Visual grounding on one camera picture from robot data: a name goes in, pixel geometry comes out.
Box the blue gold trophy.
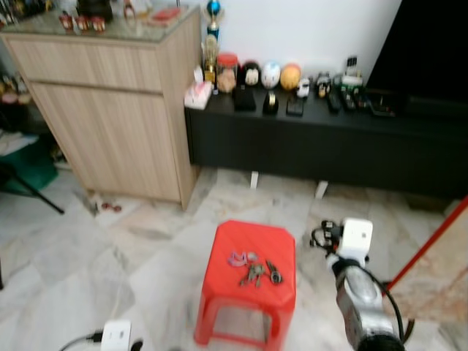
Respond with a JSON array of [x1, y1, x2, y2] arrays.
[[204, 0, 224, 83]]

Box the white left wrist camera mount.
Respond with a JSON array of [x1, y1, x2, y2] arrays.
[[100, 319, 133, 351]]

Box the light wooden cabinet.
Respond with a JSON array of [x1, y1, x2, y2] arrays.
[[0, 7, 203, 210]]

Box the pink tissue pack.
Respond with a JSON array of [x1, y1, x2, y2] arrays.
[[184, 66, 215, 111]]

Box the green storage box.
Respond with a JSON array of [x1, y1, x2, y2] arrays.
[[0, 137, 59, 195]]

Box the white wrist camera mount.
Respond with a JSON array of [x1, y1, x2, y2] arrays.
[[100, 319, 133, 351], [338, 217, 374, 265]]

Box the black round mouse toy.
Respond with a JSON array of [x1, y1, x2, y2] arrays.
[[239, 60, 263, 89]]

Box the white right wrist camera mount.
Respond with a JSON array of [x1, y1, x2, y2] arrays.
[[338, 217, 374, 265]]

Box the red plastic stool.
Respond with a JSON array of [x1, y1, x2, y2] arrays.
[[193, 219, 298, 351]]

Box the small black figurine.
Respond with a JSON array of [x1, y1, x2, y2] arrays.
[[315, 71, 334, 99]]

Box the black tape dispenser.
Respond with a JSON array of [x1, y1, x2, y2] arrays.
[[263, 90, 280, 116]]

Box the black low tv console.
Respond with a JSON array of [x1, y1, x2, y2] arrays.
[[184, 89, 468, 200]]

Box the black box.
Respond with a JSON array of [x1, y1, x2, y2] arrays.
[[233, 86, 257, 113]]

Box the red packet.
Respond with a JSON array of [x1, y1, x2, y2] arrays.
[[149, 7, 183, 23]]

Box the clear jar red lid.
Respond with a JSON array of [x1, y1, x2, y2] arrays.
[[216, 52, 240, 94]]

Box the small white figurine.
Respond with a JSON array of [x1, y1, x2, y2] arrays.
[[296, 77, 312, 99]]

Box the black remote control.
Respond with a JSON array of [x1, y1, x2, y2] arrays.
[[326, 91, 342, 115]]

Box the flat black wallet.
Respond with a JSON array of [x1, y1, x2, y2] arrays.
[[285, 97, 306, 118]]

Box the marble folding table red edge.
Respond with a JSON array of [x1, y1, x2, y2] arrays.
[[385, 195, 468, 346]]

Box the small red floor items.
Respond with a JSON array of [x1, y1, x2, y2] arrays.
[[98, 200, 124, 214]]

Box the black object on cabinet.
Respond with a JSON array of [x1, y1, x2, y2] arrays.
[[76, 0, 115, 22]]

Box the black tripod leg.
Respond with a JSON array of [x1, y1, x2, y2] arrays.
[[0, 162, 66, 215]]

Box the keys with dark fob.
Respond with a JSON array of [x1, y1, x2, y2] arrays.
[[238, 260, 285, 288]]

